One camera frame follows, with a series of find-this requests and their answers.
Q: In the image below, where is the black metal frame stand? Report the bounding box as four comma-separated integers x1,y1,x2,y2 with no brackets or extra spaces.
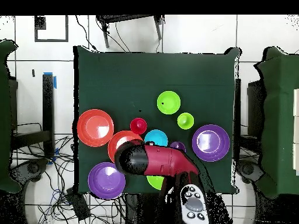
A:
96,15,165,49

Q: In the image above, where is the white box stack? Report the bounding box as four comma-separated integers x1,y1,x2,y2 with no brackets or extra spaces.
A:
293,88,299,176

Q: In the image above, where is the thin black floor cable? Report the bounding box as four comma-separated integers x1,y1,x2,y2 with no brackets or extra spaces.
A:
75,15,99,53

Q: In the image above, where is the red plastic cup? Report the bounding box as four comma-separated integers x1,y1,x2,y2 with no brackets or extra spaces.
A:
130,117,148,135

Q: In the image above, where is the green plastic cup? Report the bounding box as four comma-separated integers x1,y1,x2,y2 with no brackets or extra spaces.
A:
176,112,194,130

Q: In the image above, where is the large purple plastic bowl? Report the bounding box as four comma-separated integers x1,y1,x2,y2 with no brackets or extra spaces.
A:
88,162,126,200
192,124,231,162

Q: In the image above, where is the purple plastic cup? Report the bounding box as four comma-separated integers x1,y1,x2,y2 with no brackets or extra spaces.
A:
169,141,187,153

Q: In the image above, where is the black square floor frame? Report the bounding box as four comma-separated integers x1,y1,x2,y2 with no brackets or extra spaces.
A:
34,15,69,43

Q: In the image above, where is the large orange plastic bowl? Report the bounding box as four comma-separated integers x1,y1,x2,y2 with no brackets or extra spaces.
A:
107,130,144,164
77,108,114,148

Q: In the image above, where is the small blue plastic bowl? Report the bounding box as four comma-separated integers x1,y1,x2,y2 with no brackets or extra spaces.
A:
144,129,168,147

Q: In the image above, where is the black power strip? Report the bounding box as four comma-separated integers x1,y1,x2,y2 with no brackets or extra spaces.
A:
65,187,91,221

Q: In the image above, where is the small green plastic bowl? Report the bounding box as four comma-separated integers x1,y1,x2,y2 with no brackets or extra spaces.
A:
157,90,181,115

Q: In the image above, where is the black metal beam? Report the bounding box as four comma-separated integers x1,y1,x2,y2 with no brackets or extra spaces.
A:
11,129,51,150
42,73,55,157

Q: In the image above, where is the dark green side table cloth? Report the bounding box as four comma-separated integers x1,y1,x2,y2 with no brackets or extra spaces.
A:
253,45,299,199
0,39,22,194

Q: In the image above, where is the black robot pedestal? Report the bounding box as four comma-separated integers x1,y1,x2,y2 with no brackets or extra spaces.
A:
124,193,165,224

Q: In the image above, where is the dark grey machine base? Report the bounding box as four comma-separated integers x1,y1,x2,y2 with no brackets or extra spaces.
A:
9,158,49,186
235,160,265,184

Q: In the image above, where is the tangle of black cables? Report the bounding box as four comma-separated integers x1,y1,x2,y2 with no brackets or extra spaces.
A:
11,122,127,224

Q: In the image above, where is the large green plastic bowl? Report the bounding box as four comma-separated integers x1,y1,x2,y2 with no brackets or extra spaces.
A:
146,175,165,191

